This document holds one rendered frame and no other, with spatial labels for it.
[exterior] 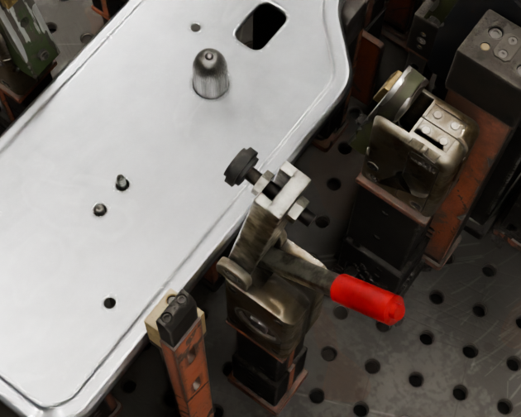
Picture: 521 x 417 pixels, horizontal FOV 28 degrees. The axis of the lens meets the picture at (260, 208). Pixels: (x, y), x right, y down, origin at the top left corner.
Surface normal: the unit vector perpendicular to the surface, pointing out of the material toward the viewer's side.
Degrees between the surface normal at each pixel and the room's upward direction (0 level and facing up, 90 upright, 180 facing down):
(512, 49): 0
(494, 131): 90
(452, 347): 0
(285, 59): 0
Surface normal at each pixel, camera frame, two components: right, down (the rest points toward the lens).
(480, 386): 0.01, -0.38
